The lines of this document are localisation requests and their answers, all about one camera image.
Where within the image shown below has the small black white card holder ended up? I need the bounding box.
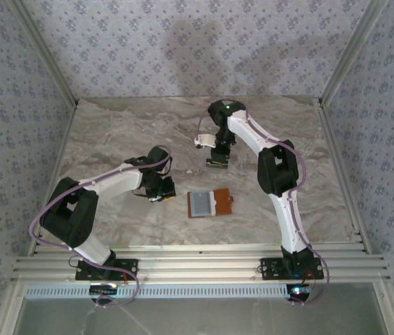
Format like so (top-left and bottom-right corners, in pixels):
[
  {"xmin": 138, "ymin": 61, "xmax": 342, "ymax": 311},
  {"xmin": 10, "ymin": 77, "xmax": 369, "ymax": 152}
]
[{"xmin": 205, "ymin": 158, "xmax": 229, "ymax": 171}]

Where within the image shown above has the grey credit card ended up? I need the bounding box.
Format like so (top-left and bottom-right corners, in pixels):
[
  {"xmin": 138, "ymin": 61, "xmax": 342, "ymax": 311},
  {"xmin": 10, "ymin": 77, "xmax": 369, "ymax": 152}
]
[{"xmin": 190, "ymin": 191, "xmax": 215, "ymax": 216}]

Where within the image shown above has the brown leather card holder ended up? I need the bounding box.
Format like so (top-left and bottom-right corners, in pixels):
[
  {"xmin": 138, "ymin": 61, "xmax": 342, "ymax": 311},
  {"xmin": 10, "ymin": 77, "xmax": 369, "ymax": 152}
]
[{"xmin": 186, "ymin": 187, "xmax": 236, "ymax": 219}]

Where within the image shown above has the small control circuit board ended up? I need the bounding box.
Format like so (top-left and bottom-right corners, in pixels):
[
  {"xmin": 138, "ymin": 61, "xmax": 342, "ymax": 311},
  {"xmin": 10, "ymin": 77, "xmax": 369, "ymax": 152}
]
[
  {"xmin": 89, "ymin": 284, "xmax": 119, "ymax": 296},
  {"xmin": 286, "ymin": 284, "xmax": 315, "ymax": 302}
]

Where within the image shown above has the aluminium cross rail beam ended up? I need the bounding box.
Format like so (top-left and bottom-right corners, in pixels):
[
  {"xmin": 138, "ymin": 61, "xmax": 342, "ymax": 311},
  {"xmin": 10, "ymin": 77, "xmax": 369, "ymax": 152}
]
[{"xmin": 10, "ymin": 244, "xmax": 391, "ymax": 283}]

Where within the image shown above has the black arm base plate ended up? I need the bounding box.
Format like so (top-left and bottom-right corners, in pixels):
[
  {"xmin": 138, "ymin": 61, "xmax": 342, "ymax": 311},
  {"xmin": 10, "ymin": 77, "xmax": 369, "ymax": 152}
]
[
  {"xmin": 259, "ymin": 258, "xmax": 324, "ymax": 280},
  {"xmin": 75, "ymin": 258, "xmax": 139, "ymax": 281}
]

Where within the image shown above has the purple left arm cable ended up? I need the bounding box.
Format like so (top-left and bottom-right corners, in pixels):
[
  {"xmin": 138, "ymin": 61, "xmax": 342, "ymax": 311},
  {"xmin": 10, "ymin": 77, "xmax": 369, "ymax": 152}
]
[{"xmin": 29, "ymin": 144, "xmax": 173, "ymax": 310}]

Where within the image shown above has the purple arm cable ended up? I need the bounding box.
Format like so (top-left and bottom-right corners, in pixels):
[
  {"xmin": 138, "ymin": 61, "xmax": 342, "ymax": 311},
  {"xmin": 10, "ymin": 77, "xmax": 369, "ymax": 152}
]
[
  {"xmin": 196, "ymin": 104, "xmax": 331, "ymax": 306},
  {"xmin": 29, "ymin": 144, "xmax": 173, "ymax": 310}
]

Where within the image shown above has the grey slotted cable duct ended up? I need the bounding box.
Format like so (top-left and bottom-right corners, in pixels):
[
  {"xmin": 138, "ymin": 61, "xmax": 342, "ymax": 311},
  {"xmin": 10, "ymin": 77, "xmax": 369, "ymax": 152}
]
[{"xmin": 24, "ymin": 283, "xmax": 290, "ymax": 301}]

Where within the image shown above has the aluminium table side rail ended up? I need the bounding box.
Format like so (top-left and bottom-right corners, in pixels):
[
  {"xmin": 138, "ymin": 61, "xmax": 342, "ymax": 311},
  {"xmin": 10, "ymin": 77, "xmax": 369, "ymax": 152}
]
[
  {"xmin": 25, "ymin": 103, "xmax": 79, "ymax": 258},
  {"xmin": 317, "ymin": 99, "xmax": 372, "ymax": 254}
]

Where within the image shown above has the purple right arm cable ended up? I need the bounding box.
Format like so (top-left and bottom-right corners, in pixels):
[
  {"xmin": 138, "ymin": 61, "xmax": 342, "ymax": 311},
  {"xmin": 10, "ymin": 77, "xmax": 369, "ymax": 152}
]
[{"xmin": 196, "ymin": 104, "xmax": 331, "ymax": 306}]

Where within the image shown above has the aluminium lower frame leg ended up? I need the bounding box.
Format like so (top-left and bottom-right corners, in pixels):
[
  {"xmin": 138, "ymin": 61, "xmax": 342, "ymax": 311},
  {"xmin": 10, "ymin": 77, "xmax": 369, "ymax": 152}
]
[
  {"xmin": 0, "ymin": 281, "xmax": 26, "ymax": 335},
  {"xmin": 372, "ymin": 281, "xmax": 394, "ymax": 335}
]

